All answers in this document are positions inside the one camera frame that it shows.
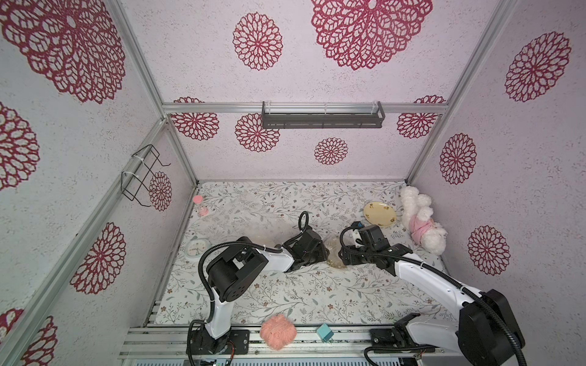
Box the white round clock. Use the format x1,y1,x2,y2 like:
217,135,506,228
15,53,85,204
183,238,212,262

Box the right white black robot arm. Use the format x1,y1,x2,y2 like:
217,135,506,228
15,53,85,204
339,221,527,365

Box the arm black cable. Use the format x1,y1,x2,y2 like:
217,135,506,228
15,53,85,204
186,210,311,366
338,221,528,366

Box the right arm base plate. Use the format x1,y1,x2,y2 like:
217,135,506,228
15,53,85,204
369,327,412,353

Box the cream dinner plate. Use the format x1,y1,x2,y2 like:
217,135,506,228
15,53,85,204
363,201,397,228

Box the pink fluffy ball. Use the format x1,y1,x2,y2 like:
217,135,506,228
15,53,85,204
259,314,297,351

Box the white plush poodle pink shirt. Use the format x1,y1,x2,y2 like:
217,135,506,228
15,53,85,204
400,186,447,256

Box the bubble-wrapped plate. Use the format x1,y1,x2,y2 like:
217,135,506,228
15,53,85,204
325,236,346,269
248,233,282,248

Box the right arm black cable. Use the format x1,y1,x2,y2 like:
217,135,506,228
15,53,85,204
338,221,528,366

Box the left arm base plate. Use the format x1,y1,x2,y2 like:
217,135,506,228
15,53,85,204
186,328,250,355

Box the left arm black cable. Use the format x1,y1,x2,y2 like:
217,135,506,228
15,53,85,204
186,210,311,366

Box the aluminium front rail frame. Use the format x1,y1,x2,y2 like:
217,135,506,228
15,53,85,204
118,323,505,362

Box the teal small cube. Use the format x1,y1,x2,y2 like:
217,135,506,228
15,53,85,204
316,323,334,343

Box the black wire wall rack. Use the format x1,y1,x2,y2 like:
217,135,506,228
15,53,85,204
119,143,170,207

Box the small pink cup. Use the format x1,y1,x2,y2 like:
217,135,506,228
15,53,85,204
198,206,209,217

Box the black wall shelf rail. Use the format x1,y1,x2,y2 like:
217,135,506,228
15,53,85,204
261,102,386,130

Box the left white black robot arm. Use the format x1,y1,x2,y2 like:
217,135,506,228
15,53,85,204
198,229,330,340

